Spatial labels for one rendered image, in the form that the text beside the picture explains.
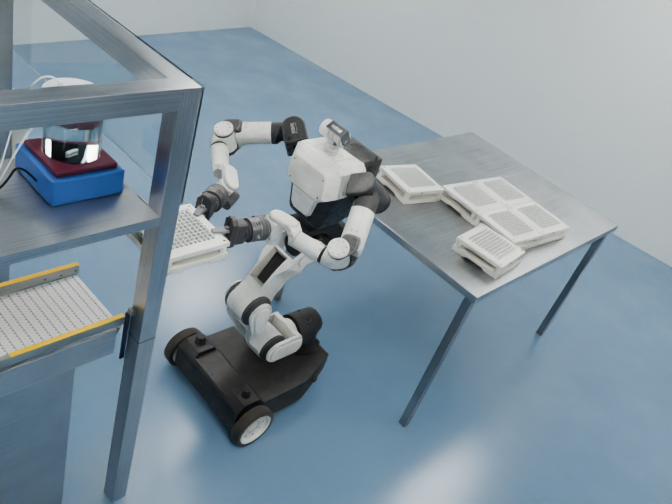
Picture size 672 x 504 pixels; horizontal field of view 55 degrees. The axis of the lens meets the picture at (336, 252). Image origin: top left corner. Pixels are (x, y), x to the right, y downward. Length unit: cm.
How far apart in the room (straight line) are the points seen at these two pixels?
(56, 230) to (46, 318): 47
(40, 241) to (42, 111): 35
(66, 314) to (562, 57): 490
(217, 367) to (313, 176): 102
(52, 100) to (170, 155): 36
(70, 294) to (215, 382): 96
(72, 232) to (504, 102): 509
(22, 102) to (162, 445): 183
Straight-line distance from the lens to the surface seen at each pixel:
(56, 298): 217
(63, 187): 176
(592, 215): 401
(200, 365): 299
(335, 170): 241
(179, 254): 211
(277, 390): 300
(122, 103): 154
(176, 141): 168
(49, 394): 222
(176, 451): 292
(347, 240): 227
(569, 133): 617
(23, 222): 173
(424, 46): 663
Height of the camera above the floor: 234
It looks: 33 degrees down
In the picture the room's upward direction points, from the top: 20 degrees clockwise
